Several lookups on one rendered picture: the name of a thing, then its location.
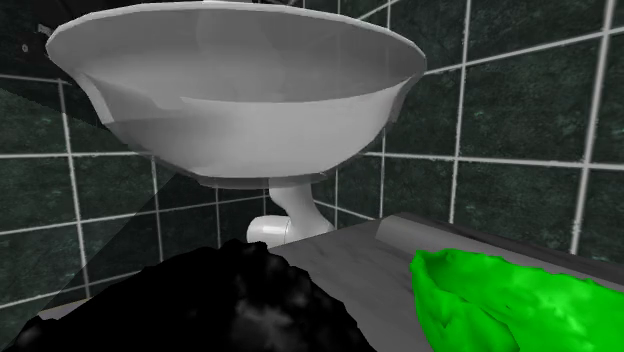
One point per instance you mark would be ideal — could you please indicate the white wash basin with pipe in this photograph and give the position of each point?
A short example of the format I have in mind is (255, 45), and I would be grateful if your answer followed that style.
(234, 126)

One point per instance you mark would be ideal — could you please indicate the black lumpy object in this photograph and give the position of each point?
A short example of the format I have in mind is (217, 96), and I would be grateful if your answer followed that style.
(204, 302)

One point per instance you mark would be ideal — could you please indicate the green lumpy bowl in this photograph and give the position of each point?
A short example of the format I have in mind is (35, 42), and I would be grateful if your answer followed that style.
(512, 307)

